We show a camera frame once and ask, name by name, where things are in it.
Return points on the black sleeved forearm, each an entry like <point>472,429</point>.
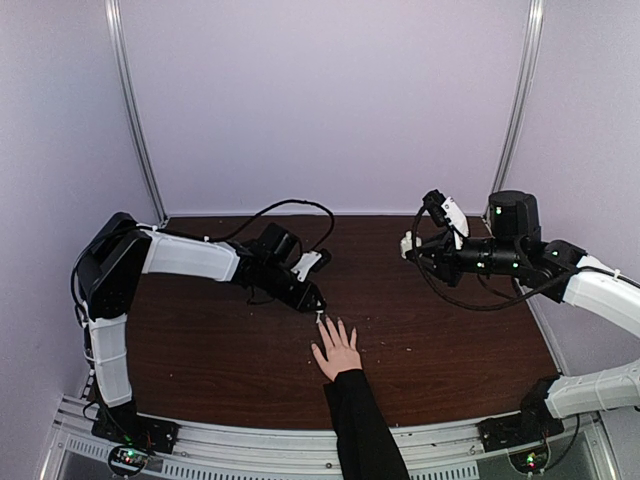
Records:
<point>365,446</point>

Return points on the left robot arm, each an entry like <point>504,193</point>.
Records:
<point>106,275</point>

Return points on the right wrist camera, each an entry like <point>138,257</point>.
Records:
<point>445,212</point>

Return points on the left aluminium corner post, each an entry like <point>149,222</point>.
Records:
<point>118,41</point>

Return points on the right aluminium corner post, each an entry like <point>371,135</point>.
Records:
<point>527,69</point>

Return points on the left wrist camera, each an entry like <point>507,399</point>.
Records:
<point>311,261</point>

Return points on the aluminium corner post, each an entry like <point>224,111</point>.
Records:
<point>118,41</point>
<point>527,69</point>

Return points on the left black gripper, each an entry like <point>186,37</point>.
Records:
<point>320,303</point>

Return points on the white nail polish bottle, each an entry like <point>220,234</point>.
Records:
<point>407,242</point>

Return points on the person's hand on table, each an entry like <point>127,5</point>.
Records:
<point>339,352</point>

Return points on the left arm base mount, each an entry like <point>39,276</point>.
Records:
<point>137,440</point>

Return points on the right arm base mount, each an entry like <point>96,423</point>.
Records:
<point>525,436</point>

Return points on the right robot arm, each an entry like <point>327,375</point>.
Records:
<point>559,271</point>

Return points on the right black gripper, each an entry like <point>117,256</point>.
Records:
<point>443,252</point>

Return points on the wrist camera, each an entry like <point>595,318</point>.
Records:
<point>445,212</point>
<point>311,261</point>

